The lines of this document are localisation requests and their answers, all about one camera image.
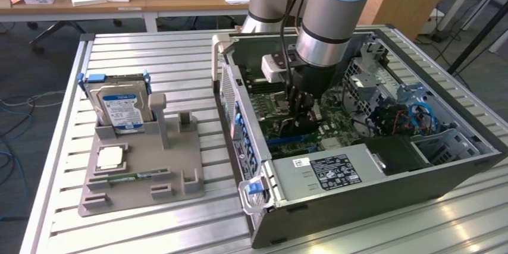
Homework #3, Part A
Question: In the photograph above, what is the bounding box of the green RAM stick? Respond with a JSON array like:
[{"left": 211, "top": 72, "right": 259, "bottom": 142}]
[{"left": 89, "top": 169, "right": 171, "bottom": 183}]

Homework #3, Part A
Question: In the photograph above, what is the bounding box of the black graphics card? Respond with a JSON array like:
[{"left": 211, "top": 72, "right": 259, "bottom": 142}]
[{"left": 273, "top": 114, "right": 322, "bottom": 141}]

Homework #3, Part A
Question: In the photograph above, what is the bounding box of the black office chair base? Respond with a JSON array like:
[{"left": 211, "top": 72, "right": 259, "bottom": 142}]
[{"left": 26, "top": 20, "right": 86, "bottom": 54}]

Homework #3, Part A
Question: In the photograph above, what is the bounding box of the hard disk with blue caddy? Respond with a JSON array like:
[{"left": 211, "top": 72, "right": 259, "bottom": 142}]
[{"left": 77, "top": 70, "right": 154, "bottom": 135}]

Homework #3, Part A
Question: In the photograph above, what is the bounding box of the green motherboard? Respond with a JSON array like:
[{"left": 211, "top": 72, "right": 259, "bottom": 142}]
[{"left": 239, "top": 66, "right": 357, "bottom": 159}]

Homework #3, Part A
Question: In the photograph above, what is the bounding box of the blue wire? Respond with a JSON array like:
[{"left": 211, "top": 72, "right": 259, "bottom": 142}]
[{"left": 407, "top": 102, "right": 439, "bottom": 131}]

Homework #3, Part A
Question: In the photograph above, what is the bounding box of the grey power supply unit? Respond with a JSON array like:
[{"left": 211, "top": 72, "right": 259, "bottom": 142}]
[{"left": 271, "top": 143, "right": 387, "bottom": 201}]

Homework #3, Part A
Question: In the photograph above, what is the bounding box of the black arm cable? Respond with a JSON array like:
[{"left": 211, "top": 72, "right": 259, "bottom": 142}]
[{"left": 278, "top": 0, "right": 309, "bottom": 91}]

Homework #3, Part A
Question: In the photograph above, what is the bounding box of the grey parts rack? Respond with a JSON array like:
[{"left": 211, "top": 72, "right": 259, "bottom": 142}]
[{"left": 77, "top": 92, "right": 206, "bottom": 218}]

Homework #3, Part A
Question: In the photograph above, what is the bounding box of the black slanted pole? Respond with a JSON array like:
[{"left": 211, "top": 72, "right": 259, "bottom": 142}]
[{"left": 446, "top": 0, "right": 508, "bottom": 75}]

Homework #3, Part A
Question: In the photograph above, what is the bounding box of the open grey PC case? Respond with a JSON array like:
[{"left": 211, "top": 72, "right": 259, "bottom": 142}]
[{"left": 209, "top": 26, "right": 508, "bottom": 250}]

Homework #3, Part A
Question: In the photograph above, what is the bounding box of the metal socket cover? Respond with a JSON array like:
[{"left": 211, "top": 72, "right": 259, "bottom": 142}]
[{"left": 307, "top": 105, "right": 322, "bottom": 123}]

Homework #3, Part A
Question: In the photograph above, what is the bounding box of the tall metal disk bay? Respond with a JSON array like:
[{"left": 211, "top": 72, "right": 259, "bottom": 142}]
[{"left": 339, "top": 41, "right": 401, "bottom": 121}]

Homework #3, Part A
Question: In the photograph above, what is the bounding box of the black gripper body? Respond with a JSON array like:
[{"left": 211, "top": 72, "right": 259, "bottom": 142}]
[{"left": 290, "top": 63, "right": 338, "bottom": 100}]

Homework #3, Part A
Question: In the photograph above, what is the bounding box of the white table frame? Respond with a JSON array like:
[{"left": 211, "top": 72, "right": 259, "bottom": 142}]
[{"left": 435, "top": 0, "right": 508, "bottom": 54}]

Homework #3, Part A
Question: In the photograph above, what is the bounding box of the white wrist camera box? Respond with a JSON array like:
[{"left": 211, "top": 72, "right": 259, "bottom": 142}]
[{"left": 259, "top": 53, "right": 297, "bottom": 84}]

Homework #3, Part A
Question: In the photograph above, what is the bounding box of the low metal disk bay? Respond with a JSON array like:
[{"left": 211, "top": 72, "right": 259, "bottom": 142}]
[{"left": 410, "top": 128, "right": 483, "bottom": 167}]

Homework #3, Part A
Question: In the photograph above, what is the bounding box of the blue expansion slot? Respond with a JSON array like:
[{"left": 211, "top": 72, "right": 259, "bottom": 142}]
[{"left": 265, "top": 135, "right": 306, "bottom": 146}]

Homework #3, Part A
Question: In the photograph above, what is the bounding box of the blue floor cable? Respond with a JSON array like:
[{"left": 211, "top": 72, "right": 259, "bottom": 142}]
[{"left": 0, "top": 134, "right": 29, "bottom": 222}]

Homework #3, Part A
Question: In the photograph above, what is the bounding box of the CPU socket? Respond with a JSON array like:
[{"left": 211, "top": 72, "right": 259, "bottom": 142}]
[{"left": 269, "top": 92, "right": 293, "bottom": 112}]

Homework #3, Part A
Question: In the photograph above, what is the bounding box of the grey floor cable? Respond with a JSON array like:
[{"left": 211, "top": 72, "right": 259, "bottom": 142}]
[{"left": 0, "top": 90, "right": 66, "bottom": 109}]

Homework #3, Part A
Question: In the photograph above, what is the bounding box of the silver CPU chip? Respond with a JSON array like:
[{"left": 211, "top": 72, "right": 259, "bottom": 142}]
[{"left": 97, "top": 148, "right": 123, "bottom": 169}]

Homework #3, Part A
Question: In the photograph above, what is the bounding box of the red wire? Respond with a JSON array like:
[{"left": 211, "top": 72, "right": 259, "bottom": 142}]
[{"left": 390, "top": 110, "right": 410, "bottom": 135}]

